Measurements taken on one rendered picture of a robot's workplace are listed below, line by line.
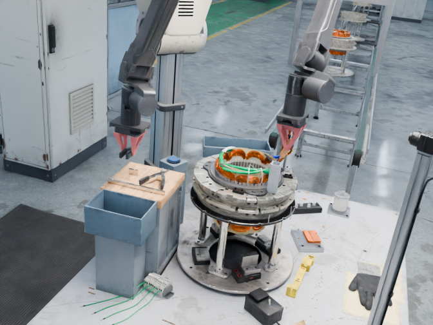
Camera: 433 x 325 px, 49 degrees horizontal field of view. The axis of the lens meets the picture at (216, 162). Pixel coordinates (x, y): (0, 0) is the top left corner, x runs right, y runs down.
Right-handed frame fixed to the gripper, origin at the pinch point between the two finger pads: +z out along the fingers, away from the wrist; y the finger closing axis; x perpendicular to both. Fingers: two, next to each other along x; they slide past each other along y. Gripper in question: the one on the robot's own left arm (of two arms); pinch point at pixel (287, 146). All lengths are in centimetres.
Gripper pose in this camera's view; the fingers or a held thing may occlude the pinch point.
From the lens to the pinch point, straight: 133.6
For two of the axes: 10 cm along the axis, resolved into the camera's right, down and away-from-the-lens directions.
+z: -1.1, 9.4, 3.3
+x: -9.0, -2.3, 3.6
